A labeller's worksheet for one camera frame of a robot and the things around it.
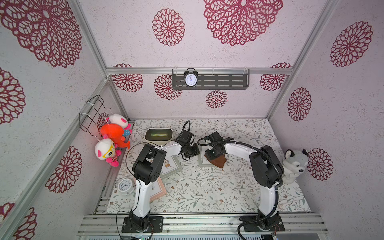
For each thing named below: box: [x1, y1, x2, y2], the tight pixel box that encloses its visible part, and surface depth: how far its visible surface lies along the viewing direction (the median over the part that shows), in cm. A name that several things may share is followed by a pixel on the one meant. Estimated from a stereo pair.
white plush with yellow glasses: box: [94, 138, 122, 167], surface depth 82 cm
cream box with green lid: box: [144, 128, 174, 146], surface depth 105 cm
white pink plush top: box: [108, 113, 128, 129], surface depth 96 cm
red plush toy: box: [100, 123, 130, 149], surface depth 91 cm
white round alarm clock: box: [117, 177, 136, 196], surface depth 84 cm
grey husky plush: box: [282, 149, 309, 184], surface depth 78 cm
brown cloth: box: [203, 154, 227, 168], surface depth 94 cm
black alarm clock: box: [184, 67, 199, 88], surface depth 92 cm
